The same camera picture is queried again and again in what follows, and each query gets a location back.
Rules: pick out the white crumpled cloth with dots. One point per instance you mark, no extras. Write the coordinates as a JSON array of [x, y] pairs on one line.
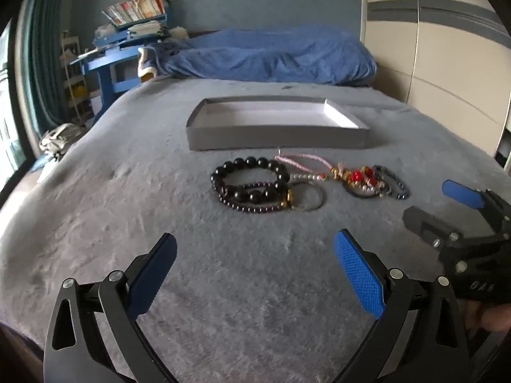
[[179, 32]]

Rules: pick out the blue desk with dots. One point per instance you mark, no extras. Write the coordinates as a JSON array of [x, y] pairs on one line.
[[103, 64]]

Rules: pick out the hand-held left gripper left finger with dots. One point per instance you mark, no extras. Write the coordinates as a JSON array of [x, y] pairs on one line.
[[155, 271]]

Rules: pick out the cream wardrobe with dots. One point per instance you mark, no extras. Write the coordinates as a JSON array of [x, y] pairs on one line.
[[439, 68]]

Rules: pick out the window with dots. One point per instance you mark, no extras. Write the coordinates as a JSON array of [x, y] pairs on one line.
[[8, 127]]

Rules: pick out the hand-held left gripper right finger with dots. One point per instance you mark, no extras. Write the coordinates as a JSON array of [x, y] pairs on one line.
[[359, 275]]

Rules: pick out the white and tan cloth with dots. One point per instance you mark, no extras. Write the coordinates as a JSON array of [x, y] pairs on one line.
[[145, 66]]

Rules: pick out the grey shallow cardboard tray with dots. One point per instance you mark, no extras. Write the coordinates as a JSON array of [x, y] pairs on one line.
[[279, 139]]

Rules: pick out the stack of books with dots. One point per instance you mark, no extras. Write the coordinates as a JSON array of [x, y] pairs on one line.
[[135, 8]]

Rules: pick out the teal curtain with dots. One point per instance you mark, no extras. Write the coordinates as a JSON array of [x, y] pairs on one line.
[[44, 68]]

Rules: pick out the blue duvet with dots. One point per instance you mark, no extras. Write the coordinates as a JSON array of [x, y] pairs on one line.
[[279, 56]]

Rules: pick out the white shelf rack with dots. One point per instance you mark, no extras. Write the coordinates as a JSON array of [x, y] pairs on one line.
[[76, 87]]

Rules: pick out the person's right hand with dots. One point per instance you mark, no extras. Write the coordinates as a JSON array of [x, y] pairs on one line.
[[489, 317]]

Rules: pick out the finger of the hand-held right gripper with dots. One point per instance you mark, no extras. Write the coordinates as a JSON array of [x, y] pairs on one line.
[[463, 194], [423, 221]]

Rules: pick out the grey and white bag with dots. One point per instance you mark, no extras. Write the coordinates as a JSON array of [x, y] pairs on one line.
[[60, 139]]

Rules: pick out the pile of papers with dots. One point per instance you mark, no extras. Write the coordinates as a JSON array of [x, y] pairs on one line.
[[135, 32]]

